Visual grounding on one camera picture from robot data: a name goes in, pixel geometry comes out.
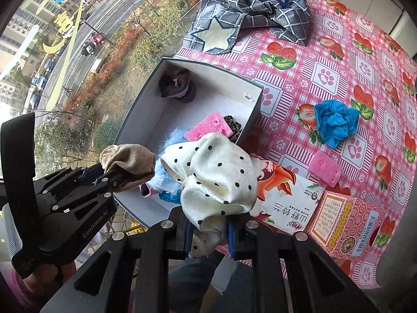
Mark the small blue cloth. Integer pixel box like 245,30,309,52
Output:
159,191,182,204

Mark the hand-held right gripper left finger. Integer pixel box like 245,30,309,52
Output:
39,206,193,313

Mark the grey box with white inside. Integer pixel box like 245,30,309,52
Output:
112,57,264,229

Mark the pink and yellow carton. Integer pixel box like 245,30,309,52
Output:
304,191,387,261

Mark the pink strawberry tablecloth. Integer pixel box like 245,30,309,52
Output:
176,0,417,289

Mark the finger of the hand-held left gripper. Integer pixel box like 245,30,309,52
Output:
52,169,154,216
42,164,105,190

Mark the light blue fluffy cloth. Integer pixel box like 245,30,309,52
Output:
140,128,196,199

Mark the person's left hand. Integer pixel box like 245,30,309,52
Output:
20,261,78,297

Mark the white polka dot scrunchie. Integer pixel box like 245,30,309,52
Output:
161,133,258,258

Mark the leopard print scrunchie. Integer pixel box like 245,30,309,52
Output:
222,115,243,145

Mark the person's jeans leg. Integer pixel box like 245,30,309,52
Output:
169,252,255,313

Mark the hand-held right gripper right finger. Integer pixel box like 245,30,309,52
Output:
227,215,380,313

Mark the grey checked star cloth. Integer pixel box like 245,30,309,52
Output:
182,0,310,54

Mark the beige sock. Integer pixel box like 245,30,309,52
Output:
99,143,156,192

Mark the blue nonwoven cloth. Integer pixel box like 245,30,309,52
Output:
314,99,360,149

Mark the floral printed packet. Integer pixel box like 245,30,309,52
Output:
249,155,326,235

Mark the pink sponge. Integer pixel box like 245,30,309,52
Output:
185,111,238,142
308,153,342,186

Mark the dark purple knitted sock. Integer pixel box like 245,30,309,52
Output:
158,68,197,102

